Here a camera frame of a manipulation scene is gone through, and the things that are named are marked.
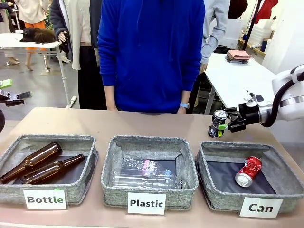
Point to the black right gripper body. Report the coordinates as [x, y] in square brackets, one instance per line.
[249, 114]

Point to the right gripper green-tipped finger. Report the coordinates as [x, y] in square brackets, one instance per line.
[234, 112]
[237, 124]

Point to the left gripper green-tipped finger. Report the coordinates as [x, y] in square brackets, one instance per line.
[17, 96]
[6, 83]

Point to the crushed black soda can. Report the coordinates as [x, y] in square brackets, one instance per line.
[215, 130]

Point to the crushed red soda can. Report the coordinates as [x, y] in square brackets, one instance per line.
[249, 171]

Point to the pink cloth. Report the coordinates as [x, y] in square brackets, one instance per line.
[238, 54]

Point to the brown glass beer bottle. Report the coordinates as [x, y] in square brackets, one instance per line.
[52, 169]
[35, 159]

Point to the small pink-label plastic bottle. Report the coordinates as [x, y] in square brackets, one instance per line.
[147, 165]

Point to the large clear plastic bottle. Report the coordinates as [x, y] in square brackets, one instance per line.
[142, 179]

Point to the person's right forearm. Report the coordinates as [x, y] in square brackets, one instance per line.
[110, 96]

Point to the person's left forearm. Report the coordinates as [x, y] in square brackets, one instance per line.
[186, 96]

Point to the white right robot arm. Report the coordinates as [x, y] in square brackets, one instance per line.
[292, 107]

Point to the grey fabric basket marked Can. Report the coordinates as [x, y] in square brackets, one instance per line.
[213, 199]

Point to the white Can label card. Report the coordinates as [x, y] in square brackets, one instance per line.
[260, 207]

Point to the grey fabric basket marked Bottle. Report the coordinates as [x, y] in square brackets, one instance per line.
[78, 190]

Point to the grey fabric basket marked Plastic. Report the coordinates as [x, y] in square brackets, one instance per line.
[111, 192]

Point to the person's left hand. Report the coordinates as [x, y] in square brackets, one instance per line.
[182, 110]

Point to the person's right hand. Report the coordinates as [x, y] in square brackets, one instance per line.
[112, 108]

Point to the large white table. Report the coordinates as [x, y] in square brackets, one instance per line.
[235, 80]

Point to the small white folding table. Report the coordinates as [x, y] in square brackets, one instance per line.
[14, 41]

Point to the light blue wristwatch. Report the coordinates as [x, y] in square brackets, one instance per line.
[184, 105]

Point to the folded grey cloth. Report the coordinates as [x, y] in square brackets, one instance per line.
[236, 60]

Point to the black furry item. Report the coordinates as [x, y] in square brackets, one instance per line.
[38, 35]

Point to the dark blue cup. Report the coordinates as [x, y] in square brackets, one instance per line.
[264, 45]

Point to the bystander in orange trousers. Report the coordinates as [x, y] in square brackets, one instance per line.
[33, 14]

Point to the bystander in cream cardigan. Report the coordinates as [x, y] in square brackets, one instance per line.
[76, 35]

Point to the stacked white boxes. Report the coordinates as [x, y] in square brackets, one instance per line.
[262, 29]

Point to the bystander in grey hoodie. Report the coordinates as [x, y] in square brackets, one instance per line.
[216, 23]

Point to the black stand pole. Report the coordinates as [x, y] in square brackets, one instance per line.
[251, 23]

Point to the person in blue sweater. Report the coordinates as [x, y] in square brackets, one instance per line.
[152, 54]

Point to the red jacket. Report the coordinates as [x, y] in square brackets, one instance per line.
[266, 9]

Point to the white Bottle label card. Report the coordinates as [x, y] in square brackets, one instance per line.
[45, 199]

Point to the white Plastic label card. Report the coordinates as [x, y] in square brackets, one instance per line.
[146, 203]

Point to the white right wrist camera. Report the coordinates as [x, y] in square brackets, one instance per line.
[255, 101]

